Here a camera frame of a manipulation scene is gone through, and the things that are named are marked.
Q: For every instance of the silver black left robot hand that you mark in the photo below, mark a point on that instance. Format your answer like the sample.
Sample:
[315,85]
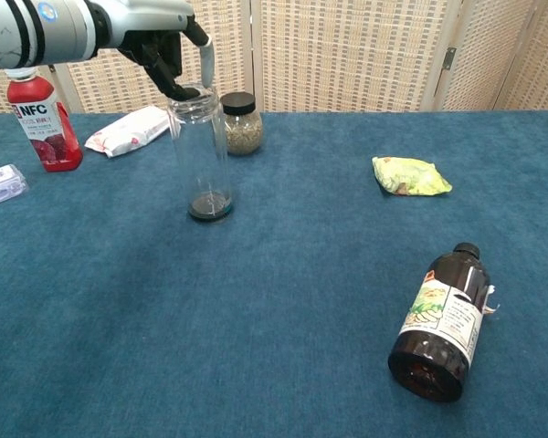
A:
[141,23]

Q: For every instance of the white pink snack packet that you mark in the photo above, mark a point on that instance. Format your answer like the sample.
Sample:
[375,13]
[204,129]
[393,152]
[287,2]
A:
[128,132]

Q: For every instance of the red NFC juice bottle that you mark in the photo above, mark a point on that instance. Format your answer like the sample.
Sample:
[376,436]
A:
[45,123]

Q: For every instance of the clear glass bottle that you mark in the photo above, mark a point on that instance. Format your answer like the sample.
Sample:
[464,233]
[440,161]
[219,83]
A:
[201,150]

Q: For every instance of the glass jar black lid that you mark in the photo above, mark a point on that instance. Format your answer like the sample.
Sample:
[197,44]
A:
[245,132]

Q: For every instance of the woven folding screen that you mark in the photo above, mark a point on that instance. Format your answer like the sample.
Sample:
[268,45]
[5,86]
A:
[347,45]

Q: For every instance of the clear plastic purple box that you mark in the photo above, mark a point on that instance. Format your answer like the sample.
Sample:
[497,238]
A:
[0,187]

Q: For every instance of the metal screen hinge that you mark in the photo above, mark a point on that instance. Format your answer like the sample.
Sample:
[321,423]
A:
[449,58]

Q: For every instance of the yellow green snack packet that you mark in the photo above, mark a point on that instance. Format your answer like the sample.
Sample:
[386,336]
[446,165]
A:
[411,175]

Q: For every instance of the brown glass bottle with label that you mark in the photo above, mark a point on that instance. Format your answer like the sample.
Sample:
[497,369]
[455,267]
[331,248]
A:
[443,319]

